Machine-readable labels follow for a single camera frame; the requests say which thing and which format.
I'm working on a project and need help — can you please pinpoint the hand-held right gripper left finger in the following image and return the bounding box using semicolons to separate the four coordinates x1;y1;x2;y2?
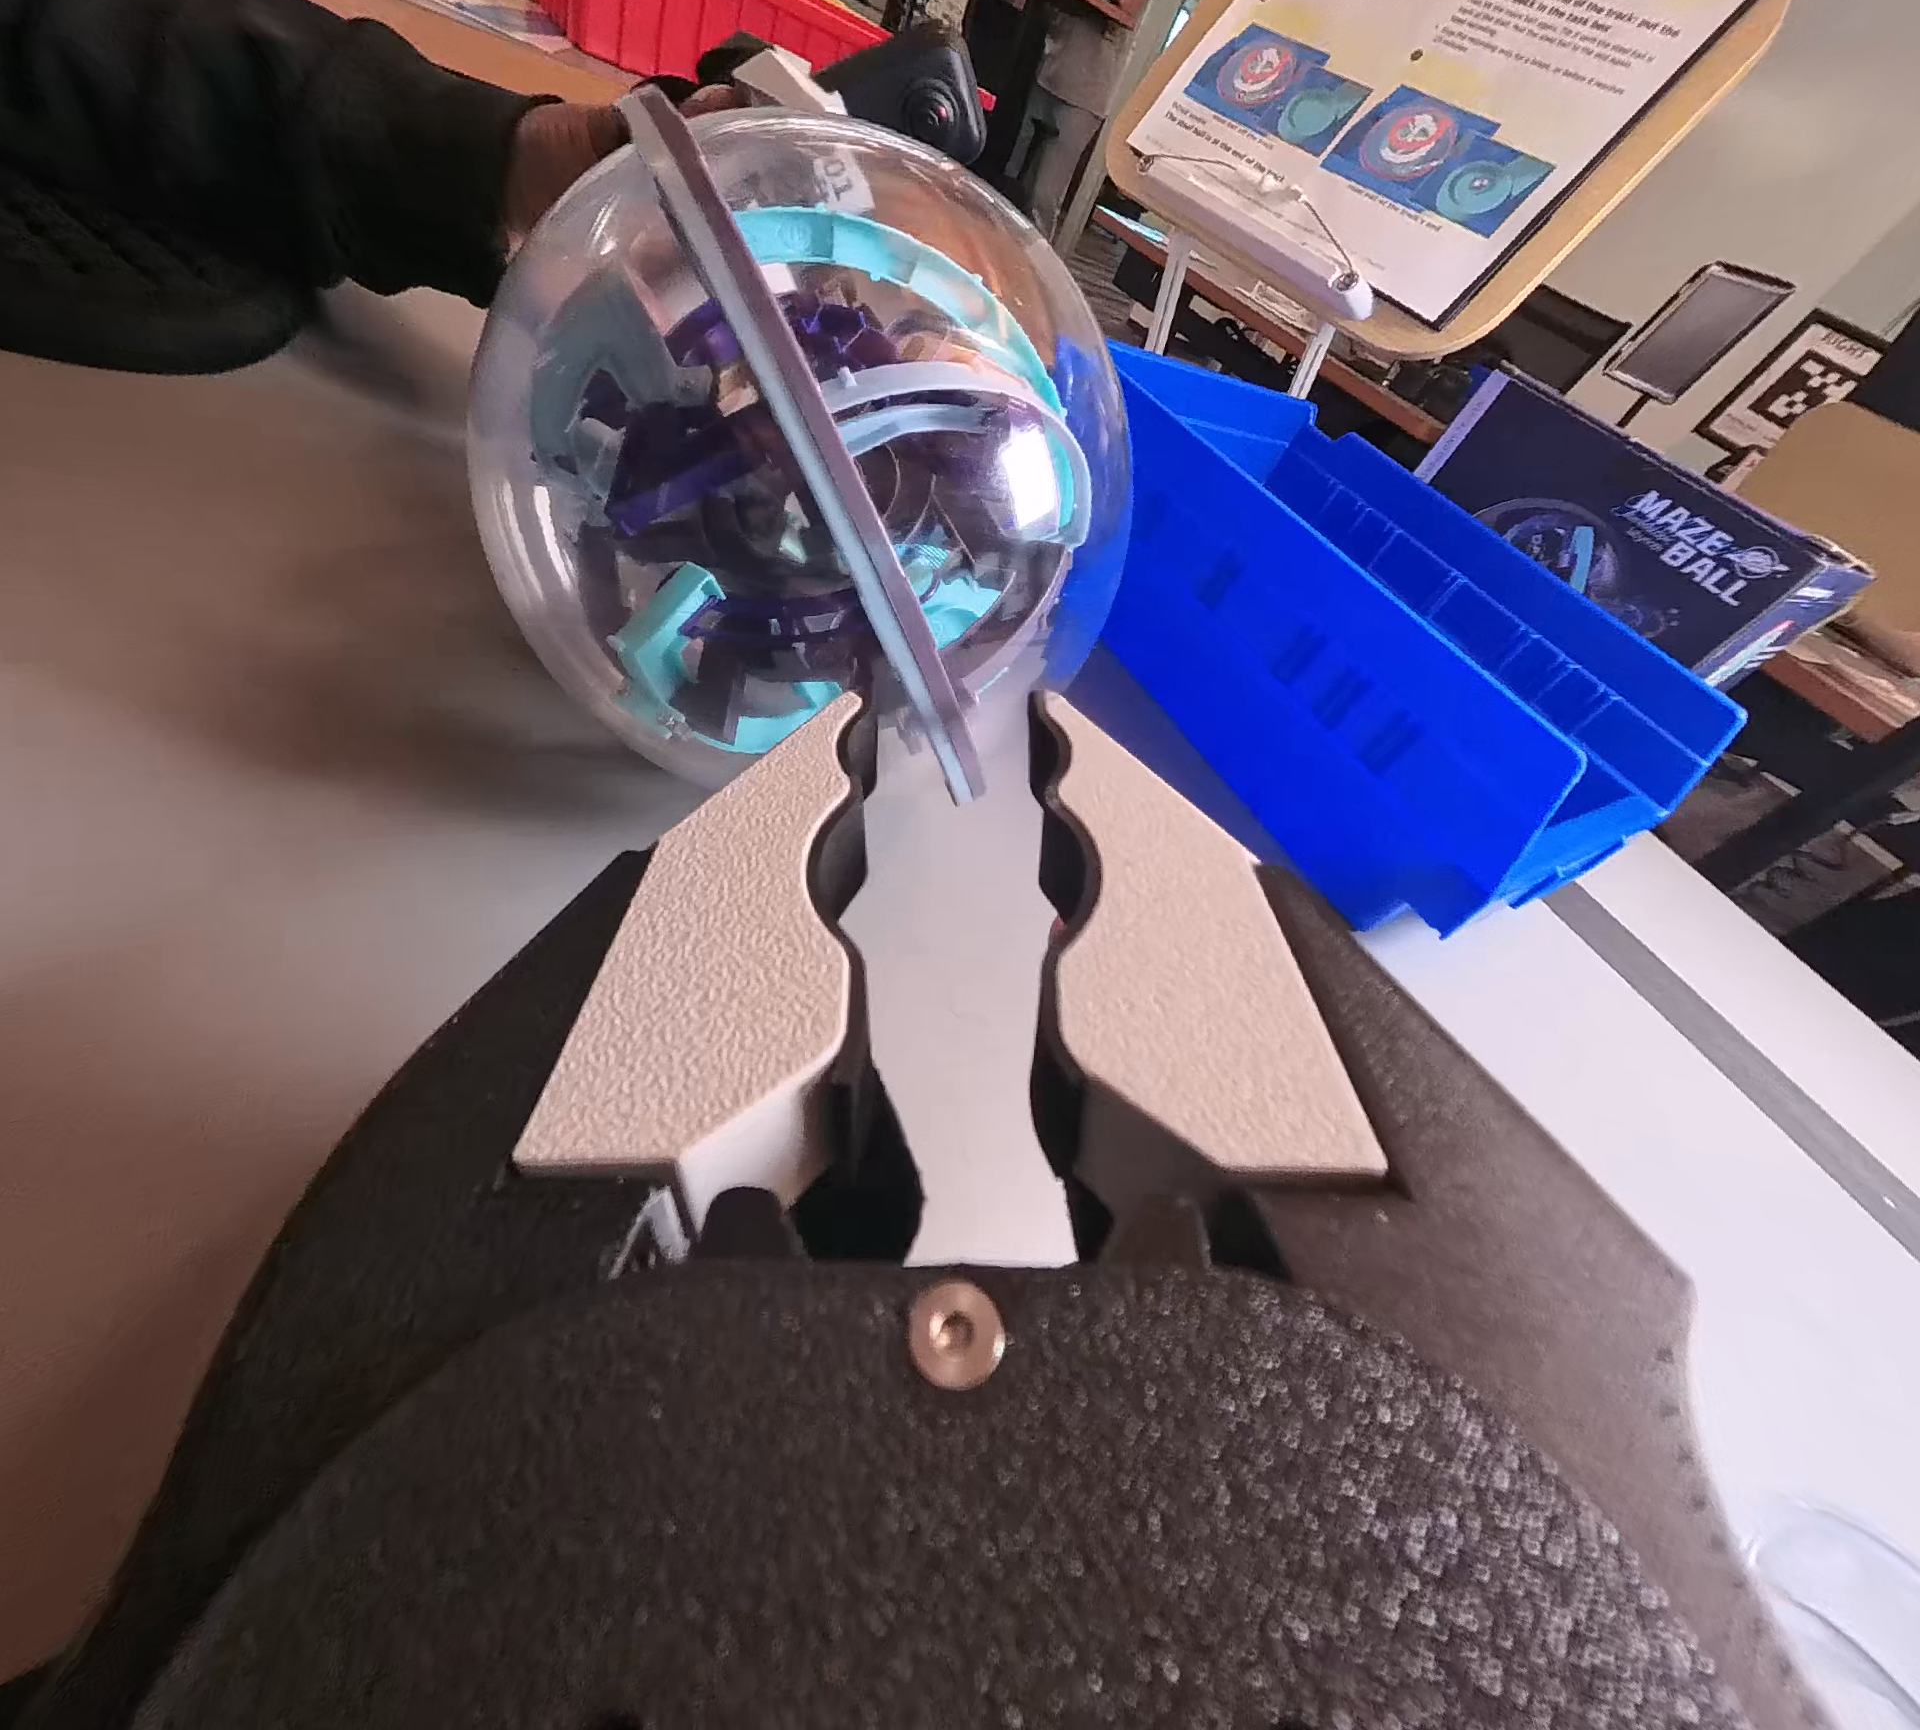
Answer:
510;697;872;1248

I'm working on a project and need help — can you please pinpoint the clear plastic dish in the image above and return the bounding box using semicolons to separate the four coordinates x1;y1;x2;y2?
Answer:
1741;1492;1920;1676

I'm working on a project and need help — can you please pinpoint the blue plastic bin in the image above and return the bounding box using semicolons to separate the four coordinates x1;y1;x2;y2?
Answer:
1050;346;1751;942

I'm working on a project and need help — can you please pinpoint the person's left hand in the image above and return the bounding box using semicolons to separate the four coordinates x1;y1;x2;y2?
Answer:
503;88;652;235

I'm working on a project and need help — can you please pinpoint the instruction sheet clipboard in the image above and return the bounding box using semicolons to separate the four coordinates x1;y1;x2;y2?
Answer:
1105;0;1920;372

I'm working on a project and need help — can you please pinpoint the person's left forearm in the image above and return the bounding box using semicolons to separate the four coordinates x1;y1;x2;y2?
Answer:
0;0;632;383

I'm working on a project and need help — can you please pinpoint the clear maze ball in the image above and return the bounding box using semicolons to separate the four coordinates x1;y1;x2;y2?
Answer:
465;82;1135;804

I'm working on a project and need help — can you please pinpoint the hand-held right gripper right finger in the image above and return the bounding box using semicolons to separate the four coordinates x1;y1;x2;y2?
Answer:
1035;702;1386;1201

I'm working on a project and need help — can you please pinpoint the dark blue maze ball box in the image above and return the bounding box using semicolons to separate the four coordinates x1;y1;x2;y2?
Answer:
1418;366;1871;688

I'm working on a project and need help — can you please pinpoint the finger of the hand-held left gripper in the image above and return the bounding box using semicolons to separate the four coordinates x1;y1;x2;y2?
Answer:
686;44;841;124

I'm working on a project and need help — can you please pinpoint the black and white marker tag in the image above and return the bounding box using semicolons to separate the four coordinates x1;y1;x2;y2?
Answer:
1696;313;1897;460

